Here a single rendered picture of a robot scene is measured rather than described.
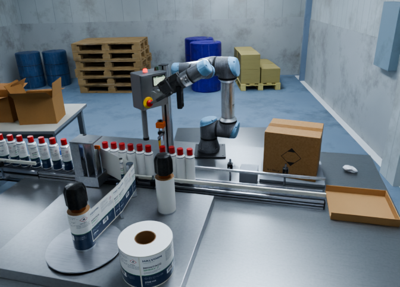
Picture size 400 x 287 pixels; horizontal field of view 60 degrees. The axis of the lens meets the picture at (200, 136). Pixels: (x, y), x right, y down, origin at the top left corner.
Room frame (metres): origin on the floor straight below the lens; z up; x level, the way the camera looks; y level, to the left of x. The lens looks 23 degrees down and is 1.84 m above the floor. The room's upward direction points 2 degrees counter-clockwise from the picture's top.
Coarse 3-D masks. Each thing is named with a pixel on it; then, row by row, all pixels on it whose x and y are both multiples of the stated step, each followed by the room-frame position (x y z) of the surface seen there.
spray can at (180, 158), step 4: (180, 148) 1.67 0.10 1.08; (180, 152) 1.65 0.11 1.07; (176, 156) 1.66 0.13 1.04; (180, 156) 1.65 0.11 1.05; (184, 156) 1.66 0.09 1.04; (176, 160) 1.65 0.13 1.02; (180, 160) 1.64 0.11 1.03; (184, 160) 1.65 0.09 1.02; (176, 164) 1.66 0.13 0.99; (180, 164) 1.64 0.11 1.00; (184, 164) 1.65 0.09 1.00; (176, 168) 1.66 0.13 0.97; (180, 168) 1.64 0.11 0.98; (184, 168) 1.65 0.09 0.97; (180, 172) 1.64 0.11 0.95; (184, 172) 1.65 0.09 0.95; (180, 176) 1.64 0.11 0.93; (184, 176) 1.65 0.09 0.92
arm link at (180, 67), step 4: (212, 56) 2.14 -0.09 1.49; (200, 60) 2.03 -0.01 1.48; (208, 60) 2.08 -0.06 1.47; (212, 60) 2.09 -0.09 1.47; (172, 64) 1.79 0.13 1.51; (176, 64) 1.77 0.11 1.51; (180, 64) 1.77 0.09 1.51; (184, 64) 1.76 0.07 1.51; (188, 64) 1.76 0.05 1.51; (172, 68) 1.77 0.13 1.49; (176, 68) 1.76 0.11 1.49; (180, 68) 1.75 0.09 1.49; (184, 68) 1.74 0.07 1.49; (172, 72) 1.77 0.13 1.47; (180, 72) 1.75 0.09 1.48
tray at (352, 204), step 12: (336, 192) 1.59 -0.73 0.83; (348, 192) 1.58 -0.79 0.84; (360, 192) 1.56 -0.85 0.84; (372, 192) 1.55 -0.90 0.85; (384, 192) 1.54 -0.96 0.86; (336, 204) 1.47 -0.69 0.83; (348, 204) 1.47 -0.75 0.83; (360, 204) 1.47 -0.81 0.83; (372, 204) 1.47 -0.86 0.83; (384, 204) 1.46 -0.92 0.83; (336, 216) 1.35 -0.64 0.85; (348, 216) 1.34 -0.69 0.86; (360, 216) 1.33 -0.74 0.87; (372, 216) 1.37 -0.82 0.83; (384, 216) 1.36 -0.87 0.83; (396, 216) 1.33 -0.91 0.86
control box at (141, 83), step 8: (136, 72) 1.78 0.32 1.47; (152, 72) 1.77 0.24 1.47; (160, 72) 1.79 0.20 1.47; (136, 80) 1.73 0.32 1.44; (144, 80) 1.72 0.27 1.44; (136, 88) 1.74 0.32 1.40; (144, 88) 1.72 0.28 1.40; (152, 88) 1.75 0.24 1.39; (136, 96) 1.75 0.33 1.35; (144, 96) 1.72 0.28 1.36; (136, 104) 1.75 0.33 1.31; (144, 104) 1.71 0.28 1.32; (160, 104) 1.78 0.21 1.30
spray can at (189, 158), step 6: (186, 150) 1.66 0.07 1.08; (192, 150) 1.66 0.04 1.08; (186, 156) 1.65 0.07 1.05; (192, 156) 1.65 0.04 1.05; (186, 162) 1.64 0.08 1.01; (192, 162) 1.64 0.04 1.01; (186, 168) 1.64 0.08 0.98; (192, 168) 1.64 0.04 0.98; (186, 174) 1.65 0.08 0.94; (192, 174) 1.64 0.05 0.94
